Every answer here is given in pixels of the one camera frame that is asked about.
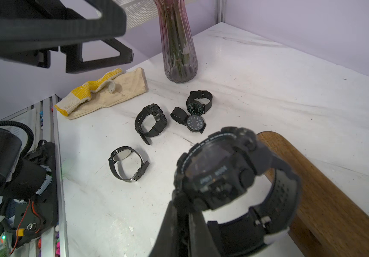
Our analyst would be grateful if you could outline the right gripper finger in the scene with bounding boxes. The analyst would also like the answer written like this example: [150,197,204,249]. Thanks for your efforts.
[149,190,220,257]

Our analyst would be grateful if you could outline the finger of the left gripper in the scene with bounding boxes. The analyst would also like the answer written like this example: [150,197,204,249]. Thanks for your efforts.
[0,1,127,55]
[59,37,134,75]

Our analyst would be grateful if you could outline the chunky black digital watch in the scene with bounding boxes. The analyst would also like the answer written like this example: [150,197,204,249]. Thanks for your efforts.
[173,127,301,257]

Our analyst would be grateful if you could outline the wooden watch stand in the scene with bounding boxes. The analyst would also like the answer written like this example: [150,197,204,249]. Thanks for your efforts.
[258,131,369,257]

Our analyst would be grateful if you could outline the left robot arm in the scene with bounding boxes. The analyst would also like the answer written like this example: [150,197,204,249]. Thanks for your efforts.
[0,1,133,200]

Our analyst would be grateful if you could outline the thin black silver-face watch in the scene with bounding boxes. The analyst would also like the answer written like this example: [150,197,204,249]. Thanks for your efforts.
[108,146,149,183]

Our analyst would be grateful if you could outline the black watch white markings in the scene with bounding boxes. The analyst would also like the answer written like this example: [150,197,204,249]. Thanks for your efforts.
[171,107,206,133]

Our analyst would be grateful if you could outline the black watch dark dial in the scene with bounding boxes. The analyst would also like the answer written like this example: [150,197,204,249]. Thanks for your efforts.
[186,90,213,116]

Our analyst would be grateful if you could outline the white two-tier mesh shelf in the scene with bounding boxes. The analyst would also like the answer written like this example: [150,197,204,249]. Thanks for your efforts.
[114,0,158,30]

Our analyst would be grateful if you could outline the purple glass vase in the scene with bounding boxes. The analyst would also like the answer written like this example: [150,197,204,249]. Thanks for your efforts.
[154,1,198,83]

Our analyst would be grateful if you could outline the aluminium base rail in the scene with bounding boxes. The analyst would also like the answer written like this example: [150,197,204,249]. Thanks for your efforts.
[0,96,65,257]

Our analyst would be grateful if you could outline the black rugged strap watch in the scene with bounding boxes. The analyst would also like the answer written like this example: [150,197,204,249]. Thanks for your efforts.
[134,103,168,146]

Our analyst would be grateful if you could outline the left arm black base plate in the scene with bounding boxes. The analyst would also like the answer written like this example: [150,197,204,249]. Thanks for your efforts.
[0,140,58,255]

